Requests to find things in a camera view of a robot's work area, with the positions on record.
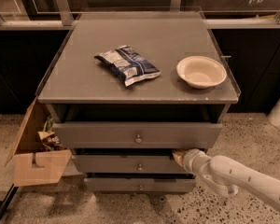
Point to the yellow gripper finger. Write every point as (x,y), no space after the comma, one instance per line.
(178,155)

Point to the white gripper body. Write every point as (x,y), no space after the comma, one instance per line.
(189,159)

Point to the grey drawer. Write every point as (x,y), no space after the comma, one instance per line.
(127,164)
(110,184)
(137,134)

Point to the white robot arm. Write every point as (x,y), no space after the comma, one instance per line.
(248,159)

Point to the grey drawer cabinet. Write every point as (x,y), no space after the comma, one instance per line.
(80,88)

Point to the grey top drawer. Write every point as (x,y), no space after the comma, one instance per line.
(137,134)

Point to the grey bottom drawer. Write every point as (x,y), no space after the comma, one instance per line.
(110,184)

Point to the open cardboard box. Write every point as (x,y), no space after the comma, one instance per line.
(33,165)

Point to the white bowl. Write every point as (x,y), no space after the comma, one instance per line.
(201,72)

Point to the blue white chip bag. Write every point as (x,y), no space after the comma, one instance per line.
(128,65)

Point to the snack packets in box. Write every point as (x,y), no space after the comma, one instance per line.
(48,138)

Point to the black metal floor stand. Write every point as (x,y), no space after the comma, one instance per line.
(7,200)

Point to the metal window frame rail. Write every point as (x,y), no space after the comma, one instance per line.
(218,14)

